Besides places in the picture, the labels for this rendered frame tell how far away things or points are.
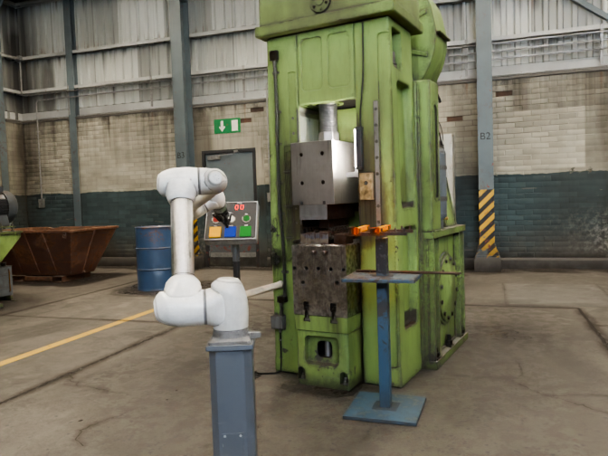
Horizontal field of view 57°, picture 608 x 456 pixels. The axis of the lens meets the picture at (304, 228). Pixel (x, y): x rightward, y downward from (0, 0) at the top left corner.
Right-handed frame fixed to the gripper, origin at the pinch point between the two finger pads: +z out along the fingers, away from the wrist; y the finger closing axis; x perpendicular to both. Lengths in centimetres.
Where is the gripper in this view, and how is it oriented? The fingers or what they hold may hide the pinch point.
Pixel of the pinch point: (226, 223)
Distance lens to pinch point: 355.9
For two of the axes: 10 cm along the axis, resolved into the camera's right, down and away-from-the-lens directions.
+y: 10.0, -0.3, -0.7
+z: 0.8, 4.6, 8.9
